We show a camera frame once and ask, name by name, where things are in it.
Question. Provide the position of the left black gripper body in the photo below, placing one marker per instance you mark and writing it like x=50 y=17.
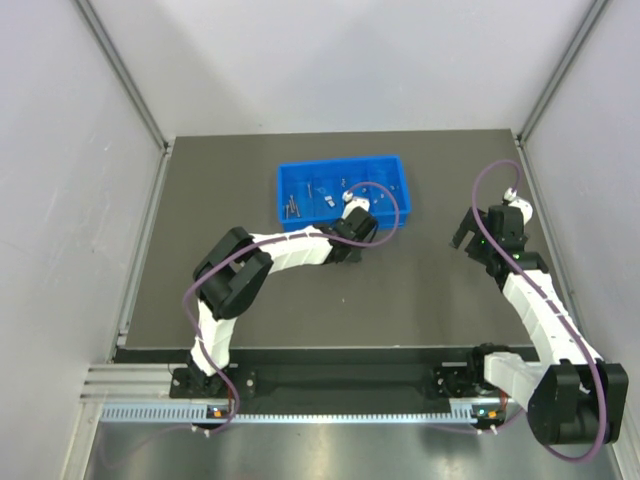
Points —
x=347 y=250

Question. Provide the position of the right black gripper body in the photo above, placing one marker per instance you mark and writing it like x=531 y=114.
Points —
x=473 y=240

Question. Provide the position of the blue plastic divided bin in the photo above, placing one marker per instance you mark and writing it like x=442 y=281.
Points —
x=368 y=177

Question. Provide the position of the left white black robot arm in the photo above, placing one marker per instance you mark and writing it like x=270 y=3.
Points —
x=229 y=278

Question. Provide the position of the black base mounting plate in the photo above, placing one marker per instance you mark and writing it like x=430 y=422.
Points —
x=427 y=371

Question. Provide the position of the grey slotted cable duct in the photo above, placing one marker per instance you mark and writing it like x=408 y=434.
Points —
x=168 y=413

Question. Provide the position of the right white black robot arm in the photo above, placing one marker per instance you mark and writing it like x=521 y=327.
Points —
x=571 y=395

